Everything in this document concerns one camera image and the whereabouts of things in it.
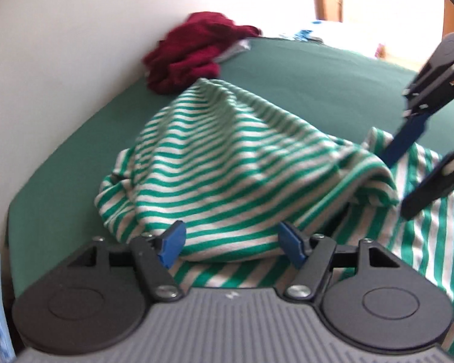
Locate dark red knit sweater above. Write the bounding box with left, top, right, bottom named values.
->
left=142, top=11, right=262, bottom=94

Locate white folded garment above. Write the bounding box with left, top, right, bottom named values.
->
left=214, top=38, right=251, bottom=64

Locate green white striped shirt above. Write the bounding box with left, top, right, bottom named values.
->
left=93, top=78, right=454, bottom=360

